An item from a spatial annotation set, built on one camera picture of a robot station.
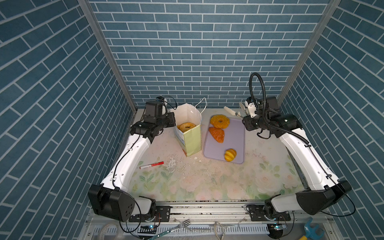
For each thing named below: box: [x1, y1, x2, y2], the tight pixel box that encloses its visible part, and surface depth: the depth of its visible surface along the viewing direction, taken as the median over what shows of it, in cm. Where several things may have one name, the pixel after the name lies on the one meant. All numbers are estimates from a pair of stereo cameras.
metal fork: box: [148, 219, 192, 240], surface depth 71 cm
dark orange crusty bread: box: [208, 126, 225, 144], surface depth 104 cm
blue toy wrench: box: [298, 216, 325, 240], surface depth 70 cm
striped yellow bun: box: [224, 148, 237, 162], surface depth 93 cm
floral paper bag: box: [170, 103, 202, 157], surface depth 88 cm
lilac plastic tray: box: [203, 117, 245, 164], surface depth 103 cm
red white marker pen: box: [139, 161, 165, 170], surface depth 91 cm
